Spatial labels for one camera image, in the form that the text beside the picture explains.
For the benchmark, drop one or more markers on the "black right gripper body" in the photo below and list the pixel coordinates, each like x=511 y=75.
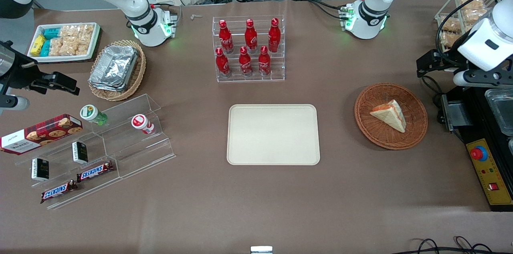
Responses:
x=21 y=78

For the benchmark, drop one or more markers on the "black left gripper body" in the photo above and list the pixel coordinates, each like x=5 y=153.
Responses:
x=447 y=63

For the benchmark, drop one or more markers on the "triangular sandwich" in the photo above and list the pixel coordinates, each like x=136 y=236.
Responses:
x=390 y=115

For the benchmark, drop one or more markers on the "white snack tray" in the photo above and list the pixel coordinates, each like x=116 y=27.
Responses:
x=60 y=59

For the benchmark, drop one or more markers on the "light wicker basket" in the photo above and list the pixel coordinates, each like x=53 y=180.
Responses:
x=138 y=73

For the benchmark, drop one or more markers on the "brown wicker basket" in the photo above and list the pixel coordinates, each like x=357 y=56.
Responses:
x=372 y=130

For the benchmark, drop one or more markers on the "beige plastic tray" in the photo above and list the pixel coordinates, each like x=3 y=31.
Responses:
x=272 y=136

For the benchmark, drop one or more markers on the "clear rice cracker bag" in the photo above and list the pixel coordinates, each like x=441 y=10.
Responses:
x=78 y=30
x=62 y=46
x=84 y=45

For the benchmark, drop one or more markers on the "yellow snack packet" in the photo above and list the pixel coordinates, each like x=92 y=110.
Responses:
x=37 y=45

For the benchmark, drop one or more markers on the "brown snack bag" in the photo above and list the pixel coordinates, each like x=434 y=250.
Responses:
x=449 y=29
x=473 y=9

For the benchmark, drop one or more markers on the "teal snack packet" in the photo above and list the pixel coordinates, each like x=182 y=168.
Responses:
x=52 y=33
x=45 y=48

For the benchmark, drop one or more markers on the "green capped small bottle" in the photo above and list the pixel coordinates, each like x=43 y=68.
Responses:
x=90 y=113

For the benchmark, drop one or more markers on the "red tartan cookie box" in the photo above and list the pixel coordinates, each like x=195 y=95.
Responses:
x=40 y=134

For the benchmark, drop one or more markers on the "stacked aluminium foil trays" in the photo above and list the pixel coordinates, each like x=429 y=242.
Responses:
x=114 y=67

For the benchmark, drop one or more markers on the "small black white box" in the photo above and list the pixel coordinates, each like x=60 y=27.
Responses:
x=40 y=170
x=79 y=152

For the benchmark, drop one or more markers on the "clear plastic container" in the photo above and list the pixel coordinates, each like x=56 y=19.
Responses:
x=501 y=109

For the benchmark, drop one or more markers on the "red capped small bottle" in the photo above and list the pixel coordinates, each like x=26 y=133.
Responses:
x=140 y=122

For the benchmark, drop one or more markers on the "snickers chocolate bar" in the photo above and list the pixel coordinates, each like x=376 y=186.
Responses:
x=59 y=191
x=95 y=171

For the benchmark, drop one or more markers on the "red emergency stop button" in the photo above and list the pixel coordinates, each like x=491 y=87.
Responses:
x=479 y=154

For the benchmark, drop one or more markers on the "clear acrylic step shelf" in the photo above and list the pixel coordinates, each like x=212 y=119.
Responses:
x=140 y=154

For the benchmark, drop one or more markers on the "black yellow control box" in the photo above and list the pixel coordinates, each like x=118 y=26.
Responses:
x=491 y=174

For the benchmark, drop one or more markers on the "clear acrylic bottle rack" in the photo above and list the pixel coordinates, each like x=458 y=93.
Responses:
x=280 y=73

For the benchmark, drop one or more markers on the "small beige scrap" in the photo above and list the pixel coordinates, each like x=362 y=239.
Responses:
x=196 y=16

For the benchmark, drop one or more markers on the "red cola bottle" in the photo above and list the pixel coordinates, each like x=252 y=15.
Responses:
x=225 y=39
x=274 y=37
x=251 y=37
x=264 y=63
x=245 y=63
x=222 y=65

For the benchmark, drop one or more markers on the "small silver metal object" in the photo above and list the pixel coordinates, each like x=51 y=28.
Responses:
x=261 y=250

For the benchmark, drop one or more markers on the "grey metal bracket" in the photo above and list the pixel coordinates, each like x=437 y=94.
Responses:
x=457 y=113

